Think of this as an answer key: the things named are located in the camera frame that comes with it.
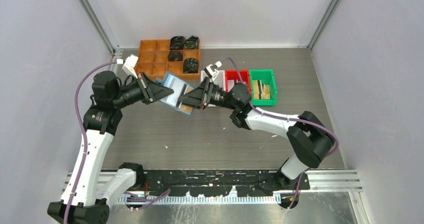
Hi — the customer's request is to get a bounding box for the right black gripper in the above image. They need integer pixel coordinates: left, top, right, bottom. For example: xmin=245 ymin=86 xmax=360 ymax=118
xmin=177 ymin=77 xmax=238 ymax=111

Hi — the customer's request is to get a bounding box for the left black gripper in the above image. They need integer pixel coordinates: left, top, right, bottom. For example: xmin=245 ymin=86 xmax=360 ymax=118
xmin=113 ymin=71 xmax=174 ymax=109

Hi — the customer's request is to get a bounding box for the blue leather card holder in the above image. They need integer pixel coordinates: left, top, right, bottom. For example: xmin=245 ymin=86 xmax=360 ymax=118
xmin=155 ymin=71 xmax=194 ymax=116

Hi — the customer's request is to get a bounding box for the white credit card black stripe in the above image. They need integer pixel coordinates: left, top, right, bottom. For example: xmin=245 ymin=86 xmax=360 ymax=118
xmin=165 ymin=82 xmax=186 ymax=106

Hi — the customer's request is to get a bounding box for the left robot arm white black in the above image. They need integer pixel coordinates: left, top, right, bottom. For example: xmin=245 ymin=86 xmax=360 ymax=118
xmin=47 ymin=71 xmax=174 ymax=224

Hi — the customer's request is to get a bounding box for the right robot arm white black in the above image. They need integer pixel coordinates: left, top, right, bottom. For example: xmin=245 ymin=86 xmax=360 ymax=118
xmin=178 ymin=77 xmax=339 ymax=190

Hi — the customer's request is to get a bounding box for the gold card in holder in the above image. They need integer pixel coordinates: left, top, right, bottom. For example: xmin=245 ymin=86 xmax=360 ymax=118
xmin=178 ymin=104 xmax=193 ymax=115

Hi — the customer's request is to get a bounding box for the gold cards stack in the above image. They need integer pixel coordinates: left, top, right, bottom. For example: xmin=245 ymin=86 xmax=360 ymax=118
xmin=251 ymin=80 xmax=271 ymax=100

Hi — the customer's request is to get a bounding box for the white plastic bin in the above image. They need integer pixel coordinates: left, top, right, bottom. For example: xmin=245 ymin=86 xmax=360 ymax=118
xmin=200 ymin=70 xmax=227 ymax=108

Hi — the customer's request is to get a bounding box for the rolled dark belt bottom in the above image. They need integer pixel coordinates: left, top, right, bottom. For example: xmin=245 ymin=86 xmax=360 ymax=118
xmin=182 ymin=57 xmax=199 ymax=74

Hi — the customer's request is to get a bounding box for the rolled dark belt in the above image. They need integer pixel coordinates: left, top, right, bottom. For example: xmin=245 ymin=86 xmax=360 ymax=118
xmin=184 ymin=35 xmax=199 ymax=50
xmin=169 ymin=36 xmax=186 ymax=50
xmin=167 ymin=50 xmax=183 ymax=62
xmin=182 ymin=57 xmax=199 ymax=74

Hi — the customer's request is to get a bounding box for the orange wooden compartment tray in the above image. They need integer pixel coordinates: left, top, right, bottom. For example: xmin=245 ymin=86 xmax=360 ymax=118
xmin=135 ymin=39 xmax=201 ymax=81

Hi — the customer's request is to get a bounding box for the rolled dark belt middle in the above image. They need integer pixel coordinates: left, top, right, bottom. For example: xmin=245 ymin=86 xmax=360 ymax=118
xmin=167 ymin=50 xmax=183 ymax=62

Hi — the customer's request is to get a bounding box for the red plastic bin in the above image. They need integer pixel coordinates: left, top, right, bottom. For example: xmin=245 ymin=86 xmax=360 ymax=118
xmin=224 ymin=69 xmax=252 ymax=95

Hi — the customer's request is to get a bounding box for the rolled dark belt top left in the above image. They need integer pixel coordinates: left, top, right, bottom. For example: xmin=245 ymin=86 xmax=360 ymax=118
xmin=169 ymin=36 xmax=186 ymax=50

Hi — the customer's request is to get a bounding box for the rolled dark belt top right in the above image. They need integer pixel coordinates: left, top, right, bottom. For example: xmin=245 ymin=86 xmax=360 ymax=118
xmin=184 ymin=35 xmax=199 ymax=50

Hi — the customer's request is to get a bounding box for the green plastic bin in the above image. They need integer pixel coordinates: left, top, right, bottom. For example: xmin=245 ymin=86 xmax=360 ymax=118
xmin=249 ymin=69 xmax=278 ymax=107

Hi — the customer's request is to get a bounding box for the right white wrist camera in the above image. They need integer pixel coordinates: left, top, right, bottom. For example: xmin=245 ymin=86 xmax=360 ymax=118
xmin=204 ymin=61 xmax=222 ymax=83

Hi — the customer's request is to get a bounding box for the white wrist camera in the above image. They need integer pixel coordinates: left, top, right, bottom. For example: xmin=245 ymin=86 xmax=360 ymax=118
xmin=204 ymin=61 xmax=222 ymax=83
xmin=116 ymin=54 xmax=139 ymax=78

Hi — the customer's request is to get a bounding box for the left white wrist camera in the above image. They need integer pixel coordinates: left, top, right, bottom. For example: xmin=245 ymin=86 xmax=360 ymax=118
xmin=116 ymin=54 xmax=139 ymax=78

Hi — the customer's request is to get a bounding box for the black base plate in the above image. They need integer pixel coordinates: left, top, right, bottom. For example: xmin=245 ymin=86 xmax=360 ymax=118
xmin=127 ymin=169 xmax=297 ymax=197

